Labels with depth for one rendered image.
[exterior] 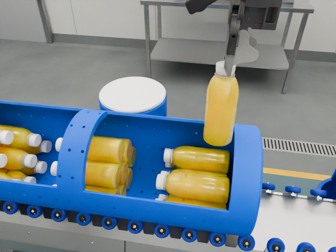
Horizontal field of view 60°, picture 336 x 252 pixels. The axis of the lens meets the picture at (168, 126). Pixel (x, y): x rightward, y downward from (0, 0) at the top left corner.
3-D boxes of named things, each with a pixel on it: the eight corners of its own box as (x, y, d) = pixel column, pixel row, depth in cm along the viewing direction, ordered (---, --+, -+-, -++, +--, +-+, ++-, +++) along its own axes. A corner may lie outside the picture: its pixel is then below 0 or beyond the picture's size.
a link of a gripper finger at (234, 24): (235, 57, 51) (243, 3, 47) (226, 56, 51) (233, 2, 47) (234, 51, 55) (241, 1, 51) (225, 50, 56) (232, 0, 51)
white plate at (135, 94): (85, 92, 121) (85, 95, 122) (129, 120, 106) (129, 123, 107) (135, 70, 137) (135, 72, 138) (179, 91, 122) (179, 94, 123)
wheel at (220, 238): (220, 227, 76) (220, 225, 78) (205, 236, 77) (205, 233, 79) (229, 242, 76) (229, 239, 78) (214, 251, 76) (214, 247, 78)
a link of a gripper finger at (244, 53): (254, 83, 54) (264, 31, 50) (222, 80, 55) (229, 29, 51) (253, 78, 57) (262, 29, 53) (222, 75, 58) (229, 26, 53)
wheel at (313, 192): (329, 196, 87) (329, 189, 87) (313, 194, 87) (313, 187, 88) (323, 196, 91) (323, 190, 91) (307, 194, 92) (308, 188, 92)
